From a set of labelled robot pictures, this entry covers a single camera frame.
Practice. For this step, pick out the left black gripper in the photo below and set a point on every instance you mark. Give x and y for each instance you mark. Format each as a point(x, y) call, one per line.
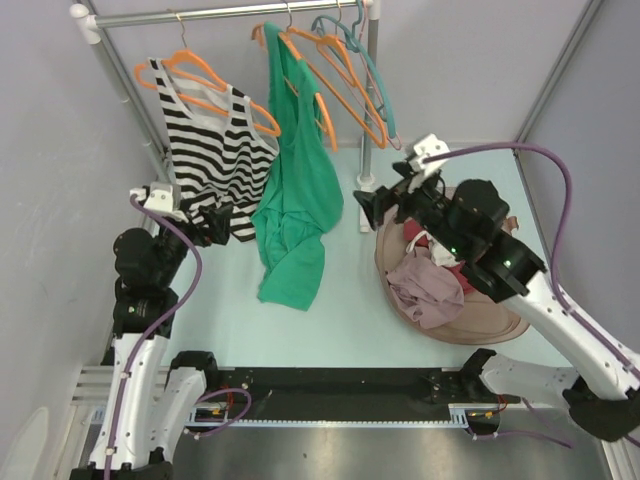
point(216, 230)

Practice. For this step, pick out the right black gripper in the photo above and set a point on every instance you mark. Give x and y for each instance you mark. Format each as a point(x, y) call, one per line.
point(376, 203)

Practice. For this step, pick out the green tank top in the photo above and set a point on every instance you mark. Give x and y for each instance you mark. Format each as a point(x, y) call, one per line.
point(302, 199)

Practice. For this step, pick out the orange hanger front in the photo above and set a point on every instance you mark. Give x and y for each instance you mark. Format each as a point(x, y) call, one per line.
point(325, 123)

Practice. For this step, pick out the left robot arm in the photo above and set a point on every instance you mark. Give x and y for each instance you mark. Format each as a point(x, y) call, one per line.
point(157, 275)

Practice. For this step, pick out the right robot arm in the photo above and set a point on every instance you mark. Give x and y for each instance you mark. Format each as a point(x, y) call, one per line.
point(599, 391)

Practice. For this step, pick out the black white striped tank top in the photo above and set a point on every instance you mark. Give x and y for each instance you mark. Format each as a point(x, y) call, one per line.
point(218, 156)

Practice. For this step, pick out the pink thin hanger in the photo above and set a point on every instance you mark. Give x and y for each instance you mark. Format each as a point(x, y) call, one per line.
point(365, 30)

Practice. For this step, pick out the teal hanger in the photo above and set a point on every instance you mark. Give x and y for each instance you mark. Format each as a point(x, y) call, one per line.
point(318, 26)

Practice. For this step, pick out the red garment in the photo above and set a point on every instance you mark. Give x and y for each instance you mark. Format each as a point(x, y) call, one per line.
point(410, 229)

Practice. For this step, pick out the white garment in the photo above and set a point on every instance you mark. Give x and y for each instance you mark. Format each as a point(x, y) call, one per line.
point(438, 254)

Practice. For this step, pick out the pink mauve garment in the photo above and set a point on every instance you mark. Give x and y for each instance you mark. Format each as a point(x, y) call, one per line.
point(428, 295)

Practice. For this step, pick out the brown plastic laundry basket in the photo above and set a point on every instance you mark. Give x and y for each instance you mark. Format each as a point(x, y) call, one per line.
point(482, 321)

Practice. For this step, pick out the metal clothes rack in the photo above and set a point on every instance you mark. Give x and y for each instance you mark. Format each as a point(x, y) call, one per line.
point(93, 27)

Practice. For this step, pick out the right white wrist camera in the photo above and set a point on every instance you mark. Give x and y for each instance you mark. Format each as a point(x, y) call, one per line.
point(420, 164)

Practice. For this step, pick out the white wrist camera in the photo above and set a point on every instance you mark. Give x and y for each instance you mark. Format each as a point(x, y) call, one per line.
point(420, 164)
point(160, 198)

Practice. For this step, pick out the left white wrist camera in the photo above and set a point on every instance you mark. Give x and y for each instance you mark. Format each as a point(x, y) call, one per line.
point(160, 198)

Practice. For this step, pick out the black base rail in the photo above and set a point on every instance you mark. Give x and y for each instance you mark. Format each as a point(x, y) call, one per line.
point(312, 396)

